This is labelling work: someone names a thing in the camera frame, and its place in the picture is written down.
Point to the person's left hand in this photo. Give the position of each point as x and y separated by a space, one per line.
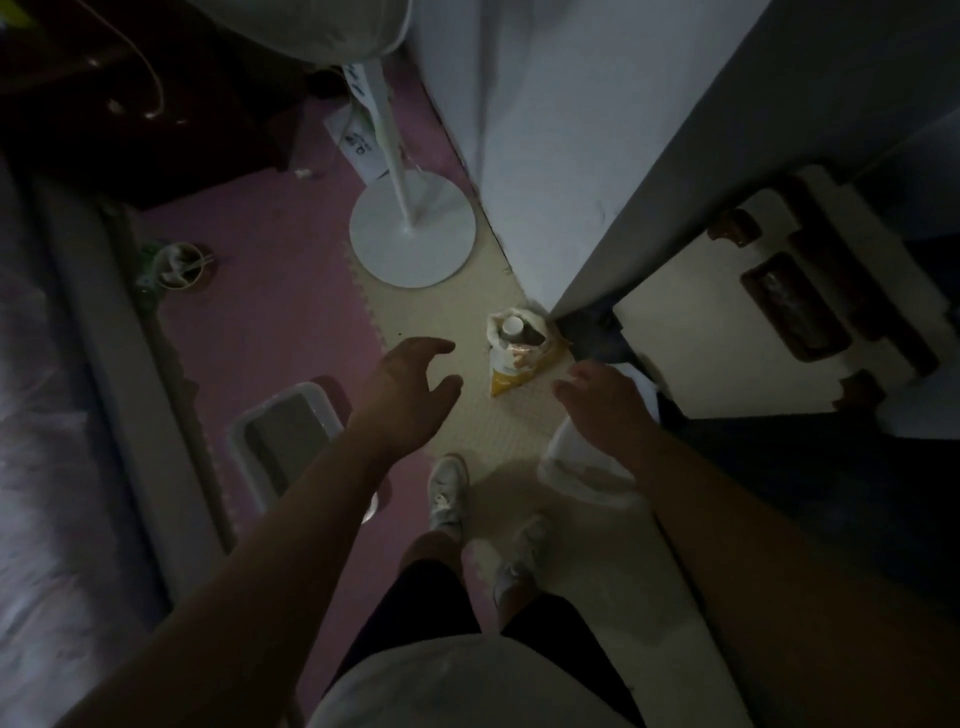
397 405

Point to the mattress with pink floral sheet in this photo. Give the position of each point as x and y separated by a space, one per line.
60 487

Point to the dark wooden nightstand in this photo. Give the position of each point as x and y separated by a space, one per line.
150 135

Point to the person's right leg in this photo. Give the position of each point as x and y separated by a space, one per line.
514 600

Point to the person's right forearm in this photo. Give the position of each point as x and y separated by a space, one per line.
802 600

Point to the black shorts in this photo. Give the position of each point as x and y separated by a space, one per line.
420 607

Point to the white standing fan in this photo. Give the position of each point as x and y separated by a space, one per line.
412 232

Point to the green toy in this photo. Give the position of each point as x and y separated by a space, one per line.
148 277

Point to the person's left forearm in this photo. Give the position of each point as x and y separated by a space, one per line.
225 600

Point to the small yellow bowl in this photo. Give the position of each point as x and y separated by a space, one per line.
180 268

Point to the yellow plastic bag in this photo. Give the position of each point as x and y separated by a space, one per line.
510 375

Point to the person's left leg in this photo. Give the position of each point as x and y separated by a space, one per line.
431 551

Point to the person's leg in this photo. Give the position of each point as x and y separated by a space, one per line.
514 600
431 551

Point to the white plastic bag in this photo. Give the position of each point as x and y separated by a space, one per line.
585 472

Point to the pink foam floor mat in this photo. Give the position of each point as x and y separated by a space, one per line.
277 300

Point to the white shirt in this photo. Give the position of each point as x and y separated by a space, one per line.
465 690

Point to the white cat litter tray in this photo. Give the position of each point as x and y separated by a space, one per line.
240 450

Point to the person's right hand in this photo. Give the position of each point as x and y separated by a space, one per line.
607 412

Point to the grey door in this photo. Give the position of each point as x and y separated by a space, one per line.
750 135

